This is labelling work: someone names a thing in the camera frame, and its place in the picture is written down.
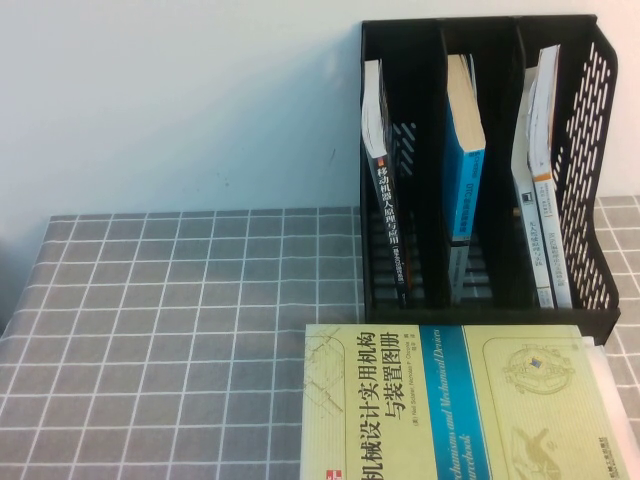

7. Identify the black mesh book stand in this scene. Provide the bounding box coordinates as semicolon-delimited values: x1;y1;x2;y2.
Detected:
360;13;622;346

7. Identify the black-spined book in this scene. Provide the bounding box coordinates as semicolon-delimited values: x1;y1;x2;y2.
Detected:
361;59;412;307

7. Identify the grey-white-spined book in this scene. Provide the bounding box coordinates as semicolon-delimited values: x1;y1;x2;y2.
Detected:
510;67;556;309

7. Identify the yellow-green mechanical devices book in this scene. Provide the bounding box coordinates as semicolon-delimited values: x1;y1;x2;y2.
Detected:
298;323;624;480

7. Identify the white orange ROS2 book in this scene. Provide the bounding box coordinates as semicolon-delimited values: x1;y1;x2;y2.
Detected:
527;44;574;310

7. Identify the grey checked tablecloth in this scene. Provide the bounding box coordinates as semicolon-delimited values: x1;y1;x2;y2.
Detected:
0;194;640;480

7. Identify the blue-spined book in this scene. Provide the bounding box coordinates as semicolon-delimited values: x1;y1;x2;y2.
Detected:
446;53;487;304

